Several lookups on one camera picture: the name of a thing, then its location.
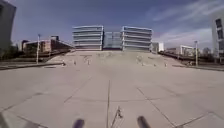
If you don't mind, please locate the pale concrete ramp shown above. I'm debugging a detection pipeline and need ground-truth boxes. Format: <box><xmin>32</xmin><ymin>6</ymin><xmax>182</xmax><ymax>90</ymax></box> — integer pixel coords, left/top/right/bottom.
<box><xmin>46</xmin><ymin>49</ymin><xmax>188</xmax><ymax>68</ymax></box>

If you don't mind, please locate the pale concrete paved plaza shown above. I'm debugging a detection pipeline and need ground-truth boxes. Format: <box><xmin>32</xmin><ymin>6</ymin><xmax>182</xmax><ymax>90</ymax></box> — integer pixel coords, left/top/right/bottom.
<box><xmin>0</xmin><ymin>61</ymin><xmax>224</xmax><ymax>128</ymax></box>

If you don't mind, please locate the white striped building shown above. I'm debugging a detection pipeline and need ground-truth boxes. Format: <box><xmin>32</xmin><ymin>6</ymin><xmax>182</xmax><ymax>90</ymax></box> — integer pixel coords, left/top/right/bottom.
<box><xmin>71</xmin><ymin>25</ymin><xmax>154</xmax><ymax>52</ymax></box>

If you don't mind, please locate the small white building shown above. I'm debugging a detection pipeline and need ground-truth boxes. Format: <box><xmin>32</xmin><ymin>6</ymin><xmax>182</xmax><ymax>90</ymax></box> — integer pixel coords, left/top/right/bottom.
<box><xmin>151</xmin><ymin>41</ymin><xmax>165</xmax><ymax>53</ymax></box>

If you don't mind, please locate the robot's own part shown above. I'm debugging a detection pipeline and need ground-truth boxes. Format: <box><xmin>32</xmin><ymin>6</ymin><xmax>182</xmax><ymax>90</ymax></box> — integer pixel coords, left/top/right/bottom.
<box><xmin>72</xmin><ymin>118</ymin><xmax>86</xmax><ymax>128</ymax></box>
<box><xmin>136</xmin><ymin>115</ymin><xmax>152</xmax><ymax>128</ymax></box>

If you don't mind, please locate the brown brick building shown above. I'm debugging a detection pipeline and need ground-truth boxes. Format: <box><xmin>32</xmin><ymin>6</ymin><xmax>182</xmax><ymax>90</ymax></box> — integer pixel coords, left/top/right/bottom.
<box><xmin>20</xmin><ymin>35</ymin><xmax>75</xmax><ymax>55</ymax></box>

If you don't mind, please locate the low white building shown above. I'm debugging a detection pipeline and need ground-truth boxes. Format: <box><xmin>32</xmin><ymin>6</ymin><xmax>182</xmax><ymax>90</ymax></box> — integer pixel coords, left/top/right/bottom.
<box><xmin>165</xmin><ymin>44</ymin><xmax>201</xmax><ymax>57</ymax></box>

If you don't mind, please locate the lamp pole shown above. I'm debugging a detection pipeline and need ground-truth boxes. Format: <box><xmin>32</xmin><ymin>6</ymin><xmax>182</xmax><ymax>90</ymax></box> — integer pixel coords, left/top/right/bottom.
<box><xmin>194</xmin><ymin>40</ymin><xmax>200</xmax><ymax>67</ymax></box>
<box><xmin>35</xmin><ymin>33</ymin><xmax>42</xmax><ymax>65</ymax></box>

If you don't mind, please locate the tall pale building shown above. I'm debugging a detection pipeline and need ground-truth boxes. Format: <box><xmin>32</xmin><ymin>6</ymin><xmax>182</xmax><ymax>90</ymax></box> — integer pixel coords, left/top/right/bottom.
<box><xmin>210</xmin><ymin>13</ymin><xmax>224</xmax><ymax>60</ymax></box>

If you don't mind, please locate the tall dark building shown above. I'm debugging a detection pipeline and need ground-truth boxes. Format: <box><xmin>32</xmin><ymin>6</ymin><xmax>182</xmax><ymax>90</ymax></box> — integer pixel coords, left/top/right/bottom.
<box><xmin>0</xmin><ymin>0</ymin><xmax>17</xmax><ymax>52</ymax></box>

